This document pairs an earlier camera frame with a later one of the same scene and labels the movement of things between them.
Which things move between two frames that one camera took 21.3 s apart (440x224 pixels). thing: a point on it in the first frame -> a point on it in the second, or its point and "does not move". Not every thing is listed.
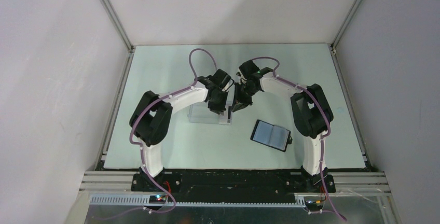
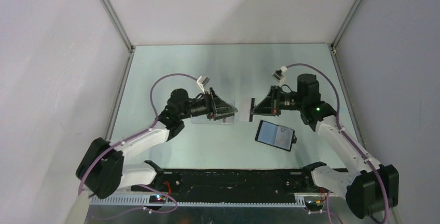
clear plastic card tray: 200,113 does not move
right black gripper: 238,106 -> 271,105
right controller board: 312,205 does not move
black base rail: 232,184 does not move
